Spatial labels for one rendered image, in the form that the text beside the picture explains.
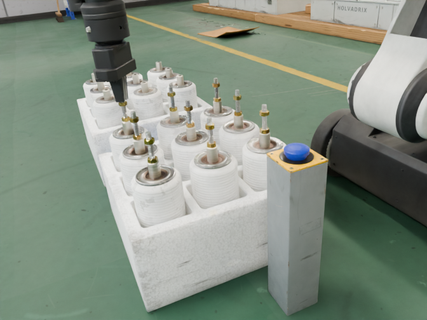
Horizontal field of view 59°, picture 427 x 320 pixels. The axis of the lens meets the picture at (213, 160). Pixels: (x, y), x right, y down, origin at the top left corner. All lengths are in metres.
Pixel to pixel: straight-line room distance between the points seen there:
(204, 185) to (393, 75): 0.40
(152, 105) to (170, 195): 0.54
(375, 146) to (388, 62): 0.25
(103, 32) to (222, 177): 0.38
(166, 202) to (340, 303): 0.38
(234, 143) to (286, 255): 0.30
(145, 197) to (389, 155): 0.56
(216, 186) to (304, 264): 0.21
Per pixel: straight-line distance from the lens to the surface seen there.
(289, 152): 0.59
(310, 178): 0.59
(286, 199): 0.60
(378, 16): 3.05
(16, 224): 1.18
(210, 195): 0.73
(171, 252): 0.72
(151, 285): 0.75
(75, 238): 1.04
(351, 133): 1.02
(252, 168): 0.76
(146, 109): 1.19
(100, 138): 1.15
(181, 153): 0.81
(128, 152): 0.81
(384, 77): 0.77
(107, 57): 0.83
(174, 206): 0.70
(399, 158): 0.93
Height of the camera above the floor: 0.60
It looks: 28 degrees down
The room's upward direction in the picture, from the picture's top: 5 degrees counter-clockwise
